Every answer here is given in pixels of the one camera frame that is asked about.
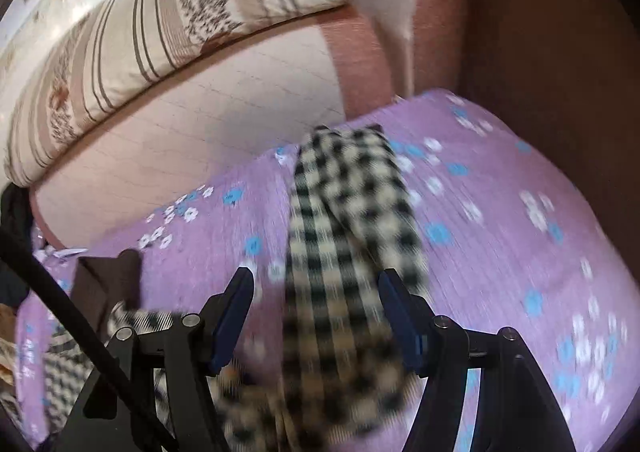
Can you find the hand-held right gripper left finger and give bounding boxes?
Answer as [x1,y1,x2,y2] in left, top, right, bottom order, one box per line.
[55,266,256,452]

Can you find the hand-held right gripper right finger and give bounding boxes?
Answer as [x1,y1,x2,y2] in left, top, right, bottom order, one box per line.
[377,269,576,452]

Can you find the black and beige checkered garment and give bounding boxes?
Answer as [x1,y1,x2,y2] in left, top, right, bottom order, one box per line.
[42,124,435,452]

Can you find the dark clothes pile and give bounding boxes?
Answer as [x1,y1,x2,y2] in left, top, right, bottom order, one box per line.
[0,186,37,304]

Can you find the purple floral bedsheet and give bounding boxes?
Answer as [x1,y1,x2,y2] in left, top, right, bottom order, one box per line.
[15,88,637,452]

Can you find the lilac frilled cloth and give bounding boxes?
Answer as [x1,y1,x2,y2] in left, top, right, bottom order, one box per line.
[34,246,88,264]

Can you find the pink padded headboard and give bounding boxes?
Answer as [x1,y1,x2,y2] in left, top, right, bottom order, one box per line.
[30,7,396,250]

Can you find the animal print blanket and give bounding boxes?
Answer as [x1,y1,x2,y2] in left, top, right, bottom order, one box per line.
[0,303,22,385]

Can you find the beige striped pillow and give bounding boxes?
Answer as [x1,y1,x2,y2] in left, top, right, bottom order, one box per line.
[4,0,372,187]

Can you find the brown wooden panel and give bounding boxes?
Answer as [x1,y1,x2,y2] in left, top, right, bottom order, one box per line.
[415,0,640,253]

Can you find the black cable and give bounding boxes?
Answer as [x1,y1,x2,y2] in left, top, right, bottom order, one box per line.
[0,224,178,452]

